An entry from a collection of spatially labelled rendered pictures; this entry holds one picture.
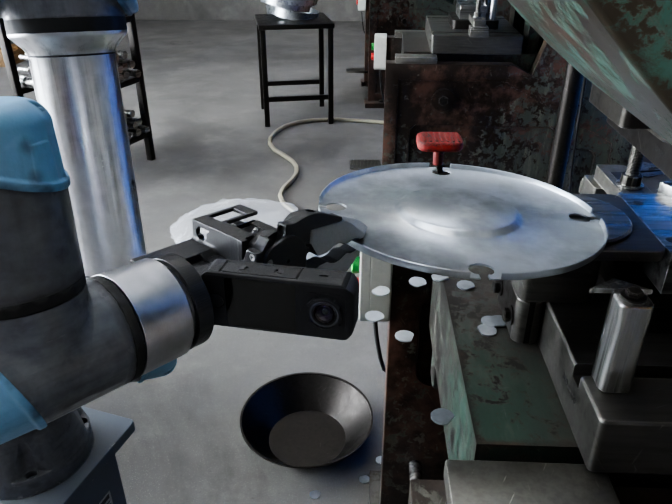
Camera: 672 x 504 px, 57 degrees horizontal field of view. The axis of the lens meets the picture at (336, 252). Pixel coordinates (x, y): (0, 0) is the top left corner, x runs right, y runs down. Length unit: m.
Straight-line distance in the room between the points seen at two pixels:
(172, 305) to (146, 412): 1.21
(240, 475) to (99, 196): 0.87
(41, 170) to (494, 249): 0.39
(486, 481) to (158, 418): 1.13
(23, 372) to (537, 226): 0.47
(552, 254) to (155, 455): 1.12
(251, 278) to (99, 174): 0.30
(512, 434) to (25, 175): 0.46
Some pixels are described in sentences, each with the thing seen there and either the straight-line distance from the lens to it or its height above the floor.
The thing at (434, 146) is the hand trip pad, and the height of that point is 0.75.
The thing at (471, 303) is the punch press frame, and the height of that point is 0.65.
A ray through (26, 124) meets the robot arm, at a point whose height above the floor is 0.97.
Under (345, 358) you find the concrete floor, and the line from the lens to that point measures 1.72.
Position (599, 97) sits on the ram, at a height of 0.91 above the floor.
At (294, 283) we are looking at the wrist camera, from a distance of 0.44.
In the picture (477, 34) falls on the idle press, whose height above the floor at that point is 0.71.
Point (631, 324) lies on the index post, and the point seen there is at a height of 0.78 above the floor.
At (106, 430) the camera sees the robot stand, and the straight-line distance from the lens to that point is 0.93.
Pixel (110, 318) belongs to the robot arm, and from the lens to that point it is 0.41.
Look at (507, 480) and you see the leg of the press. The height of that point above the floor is 0.64.
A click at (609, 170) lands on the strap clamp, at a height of 0.75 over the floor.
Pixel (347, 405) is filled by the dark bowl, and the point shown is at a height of 0.03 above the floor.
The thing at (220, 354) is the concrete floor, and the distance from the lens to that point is 1.76.
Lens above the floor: 1.07
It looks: 29 degrees down
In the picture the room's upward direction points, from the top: straight up
